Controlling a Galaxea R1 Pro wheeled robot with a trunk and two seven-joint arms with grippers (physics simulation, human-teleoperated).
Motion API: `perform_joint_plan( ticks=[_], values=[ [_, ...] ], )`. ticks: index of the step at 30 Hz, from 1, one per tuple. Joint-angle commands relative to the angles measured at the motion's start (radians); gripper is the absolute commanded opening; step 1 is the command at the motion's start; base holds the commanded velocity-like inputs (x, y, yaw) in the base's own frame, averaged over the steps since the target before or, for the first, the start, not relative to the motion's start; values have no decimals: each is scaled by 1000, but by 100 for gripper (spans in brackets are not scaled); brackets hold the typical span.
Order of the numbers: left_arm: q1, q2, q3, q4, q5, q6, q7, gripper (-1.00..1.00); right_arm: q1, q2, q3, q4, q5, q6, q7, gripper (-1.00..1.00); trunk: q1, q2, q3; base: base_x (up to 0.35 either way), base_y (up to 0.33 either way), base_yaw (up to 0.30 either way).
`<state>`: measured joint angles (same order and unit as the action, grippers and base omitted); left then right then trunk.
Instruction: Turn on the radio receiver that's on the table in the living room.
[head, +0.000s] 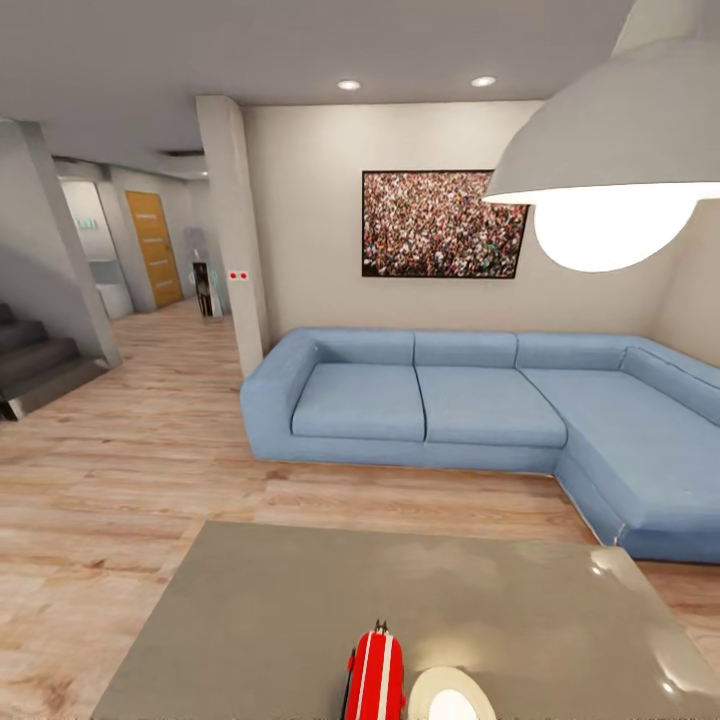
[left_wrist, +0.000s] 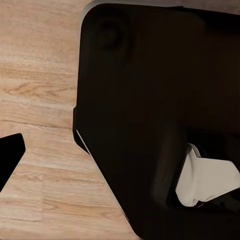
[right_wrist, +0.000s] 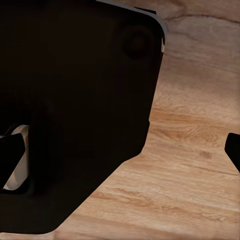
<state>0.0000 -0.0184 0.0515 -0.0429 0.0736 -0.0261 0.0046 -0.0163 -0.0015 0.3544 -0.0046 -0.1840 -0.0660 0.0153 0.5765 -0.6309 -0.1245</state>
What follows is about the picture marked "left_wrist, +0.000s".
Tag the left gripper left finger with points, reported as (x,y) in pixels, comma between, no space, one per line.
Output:
(12,148)

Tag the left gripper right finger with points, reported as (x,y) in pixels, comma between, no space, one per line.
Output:
(232,148)

